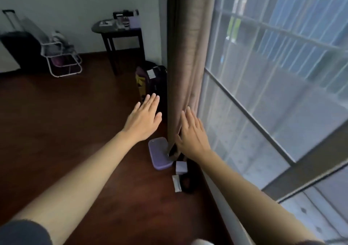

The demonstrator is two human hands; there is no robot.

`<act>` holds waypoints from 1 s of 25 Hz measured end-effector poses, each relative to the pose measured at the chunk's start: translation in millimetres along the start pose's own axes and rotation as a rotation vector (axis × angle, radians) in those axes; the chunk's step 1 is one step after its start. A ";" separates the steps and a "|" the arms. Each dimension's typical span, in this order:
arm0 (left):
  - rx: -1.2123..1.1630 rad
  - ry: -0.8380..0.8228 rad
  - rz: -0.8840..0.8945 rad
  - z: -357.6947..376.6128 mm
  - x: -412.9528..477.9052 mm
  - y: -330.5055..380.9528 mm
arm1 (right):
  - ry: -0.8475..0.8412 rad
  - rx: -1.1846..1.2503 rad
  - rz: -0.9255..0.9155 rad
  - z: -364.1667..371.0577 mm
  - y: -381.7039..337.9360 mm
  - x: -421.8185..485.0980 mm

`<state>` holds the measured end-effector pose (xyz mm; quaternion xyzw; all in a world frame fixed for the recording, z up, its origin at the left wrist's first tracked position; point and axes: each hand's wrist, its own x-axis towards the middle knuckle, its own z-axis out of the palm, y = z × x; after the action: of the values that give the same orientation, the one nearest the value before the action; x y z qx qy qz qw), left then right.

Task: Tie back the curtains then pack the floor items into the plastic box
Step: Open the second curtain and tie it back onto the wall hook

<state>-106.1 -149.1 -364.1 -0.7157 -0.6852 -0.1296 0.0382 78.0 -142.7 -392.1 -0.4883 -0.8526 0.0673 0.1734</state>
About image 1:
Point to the dark window frame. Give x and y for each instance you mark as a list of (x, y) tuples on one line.
[(312, 166)]

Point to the dark vertical balcony slats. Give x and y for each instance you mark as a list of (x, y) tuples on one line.
[(299, 21)]

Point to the dark round side table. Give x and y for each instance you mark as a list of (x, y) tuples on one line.
[(119, 33)]

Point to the clear glass cup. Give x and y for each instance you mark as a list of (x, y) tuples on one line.
[(125, 23)]

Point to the white packet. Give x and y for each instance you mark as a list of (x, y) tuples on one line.
[(176, 183)]

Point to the pale purple carton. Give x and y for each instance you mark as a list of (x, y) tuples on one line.
[(135, 22)]

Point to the purple bag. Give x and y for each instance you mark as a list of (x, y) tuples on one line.
[(58, 61)]

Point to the small white box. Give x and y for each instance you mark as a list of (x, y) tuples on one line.
[(181, 168)]

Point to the white folding chair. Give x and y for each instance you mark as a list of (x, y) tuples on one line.
[(51, 48)]

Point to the person's right hand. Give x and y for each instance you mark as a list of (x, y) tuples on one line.
[(194, 141)]

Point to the black bag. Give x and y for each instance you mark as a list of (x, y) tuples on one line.
[(156, 89)]

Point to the white window security grille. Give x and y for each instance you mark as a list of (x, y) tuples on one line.
[(244, 111)]

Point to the white paper card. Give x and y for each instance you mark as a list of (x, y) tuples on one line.
[(106, 22)]

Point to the black suitcase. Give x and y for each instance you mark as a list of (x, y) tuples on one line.
[(19, 48)]

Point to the person's right forearm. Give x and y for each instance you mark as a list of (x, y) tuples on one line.
[(250, 204)]

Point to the black device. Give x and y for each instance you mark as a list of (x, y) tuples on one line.
[(125, 14)]

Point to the dark grey shirt sleeve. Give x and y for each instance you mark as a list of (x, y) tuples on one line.
[(21, 234)]

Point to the person's left hand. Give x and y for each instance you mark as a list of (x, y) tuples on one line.
[(142, 119)]

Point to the brown curtain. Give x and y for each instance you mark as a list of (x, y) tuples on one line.
[(187, 48)]

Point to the yellow packet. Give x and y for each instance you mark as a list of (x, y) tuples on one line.
[(140, 87)]

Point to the grey cloth bundle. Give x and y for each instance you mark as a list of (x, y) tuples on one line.
[(61, 39)]

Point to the person's left forearm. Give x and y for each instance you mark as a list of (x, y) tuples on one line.
[(76, 187)]

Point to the purple container lid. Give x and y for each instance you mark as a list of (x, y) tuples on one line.
[(159, 155)]

